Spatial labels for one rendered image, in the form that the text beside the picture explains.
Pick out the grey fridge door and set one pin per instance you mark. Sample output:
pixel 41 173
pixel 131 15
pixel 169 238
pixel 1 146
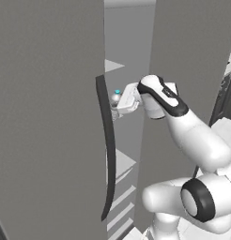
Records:
pixel 189 47

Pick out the clear water bottle teal cap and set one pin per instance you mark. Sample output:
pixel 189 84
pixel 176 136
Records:
pixel 115 98

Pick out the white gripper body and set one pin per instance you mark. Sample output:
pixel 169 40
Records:
pixel 129 99

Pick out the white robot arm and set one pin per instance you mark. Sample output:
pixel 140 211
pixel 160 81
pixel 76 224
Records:
pixel 195 140

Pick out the grey freezer door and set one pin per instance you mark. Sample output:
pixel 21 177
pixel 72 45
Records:
pixel 45 118

